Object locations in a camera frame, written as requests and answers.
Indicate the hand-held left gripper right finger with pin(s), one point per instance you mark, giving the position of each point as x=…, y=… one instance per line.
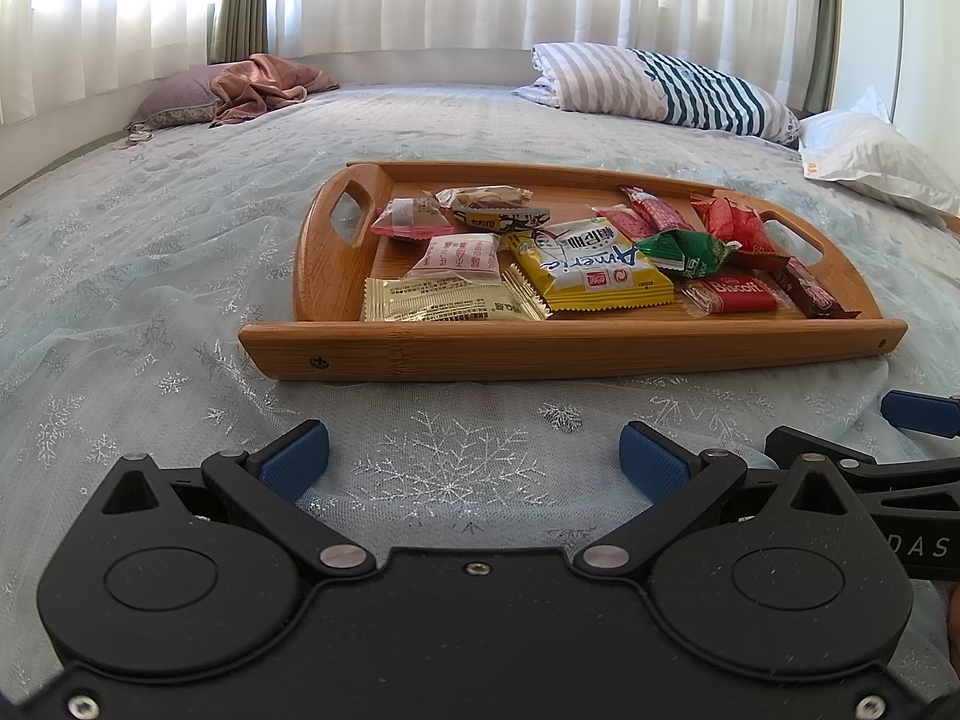
x=652, y=461

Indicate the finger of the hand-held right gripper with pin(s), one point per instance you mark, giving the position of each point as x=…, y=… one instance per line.
x=922, y=414
x=900, y=474

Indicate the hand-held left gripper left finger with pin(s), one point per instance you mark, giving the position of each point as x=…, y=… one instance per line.
x=296, y=457

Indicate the brown stick snack packet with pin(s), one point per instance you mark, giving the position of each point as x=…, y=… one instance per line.
x=814, y=292

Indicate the wooden tray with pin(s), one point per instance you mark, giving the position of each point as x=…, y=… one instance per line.
x=525, y=352

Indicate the red biscuit packet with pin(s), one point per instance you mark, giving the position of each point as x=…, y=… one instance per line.
x=739, y=295

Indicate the yellow cracker packet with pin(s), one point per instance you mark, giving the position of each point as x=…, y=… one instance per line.
x=592, y=270

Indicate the green snack packet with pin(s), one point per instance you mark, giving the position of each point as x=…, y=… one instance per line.
x=686, y=255

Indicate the gold packet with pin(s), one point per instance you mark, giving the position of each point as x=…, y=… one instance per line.
x=442, y=300

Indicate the red puffed snack bag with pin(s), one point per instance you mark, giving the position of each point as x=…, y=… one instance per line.
x=739, y=229

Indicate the red long stick packet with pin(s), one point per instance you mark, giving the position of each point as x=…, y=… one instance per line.
x=656, y=210

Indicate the white red-print small packet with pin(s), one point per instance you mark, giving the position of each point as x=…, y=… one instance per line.
x=457, y=259

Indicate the pink small packet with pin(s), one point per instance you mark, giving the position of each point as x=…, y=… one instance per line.
x=409, y=217

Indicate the beige black snack packet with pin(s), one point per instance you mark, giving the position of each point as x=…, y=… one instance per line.
x=502, y=219

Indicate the clear cream cookie packet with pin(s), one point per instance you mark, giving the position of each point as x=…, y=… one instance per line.
x=480, y=197

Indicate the white pillow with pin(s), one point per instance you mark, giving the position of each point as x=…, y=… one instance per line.
x=877, y=157

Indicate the small white object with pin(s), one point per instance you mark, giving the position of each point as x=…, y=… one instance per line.
x=139, y=137

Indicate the striped folded duvet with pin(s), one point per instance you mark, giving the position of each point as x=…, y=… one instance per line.
x=660, y=90

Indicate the pink blanket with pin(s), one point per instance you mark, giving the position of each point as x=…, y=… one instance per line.
x=262, y=86

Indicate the purple pillow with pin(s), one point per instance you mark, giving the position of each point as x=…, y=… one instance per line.
x=176, y=97

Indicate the green drape curtain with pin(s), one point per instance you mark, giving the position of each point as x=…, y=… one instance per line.
x=823, y=22
x=244, y=0

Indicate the white sheer curtain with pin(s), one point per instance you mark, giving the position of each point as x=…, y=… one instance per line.
x=525, y=0
x=105, y=15

